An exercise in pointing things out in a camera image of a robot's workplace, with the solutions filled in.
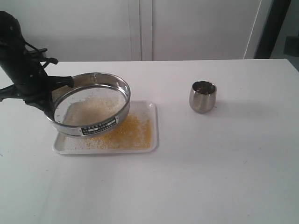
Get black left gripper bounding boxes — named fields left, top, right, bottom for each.
left=0, top=48, right=74, bottom=120

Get round stainless steel sieve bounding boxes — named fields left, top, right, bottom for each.
left=50, top=72, right=131, bottom=138

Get white rice grains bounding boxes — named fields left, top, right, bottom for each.
left=63, top=97, right=126, bottom=126

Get yellow and white grains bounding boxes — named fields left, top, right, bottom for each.
left=64, top=113, right=152, bottom=151

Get stainless steel cup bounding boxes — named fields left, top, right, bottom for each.
left=189, top=81, right=217, bottom=114

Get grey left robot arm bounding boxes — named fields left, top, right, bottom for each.
left=0, top=11, right=74, bottom=119

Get white cabinet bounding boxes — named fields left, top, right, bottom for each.
left=0, top=0, right=271, bottom=61

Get white plastic tray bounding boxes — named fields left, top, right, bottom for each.
left=52, top=100, right=159, bottom=155

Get dark object behind table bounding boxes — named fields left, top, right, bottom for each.
left=284, top=36, right=299, bottom=57

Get black left camera cable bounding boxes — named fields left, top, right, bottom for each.
left=0, top=42, right=59, bottom=102

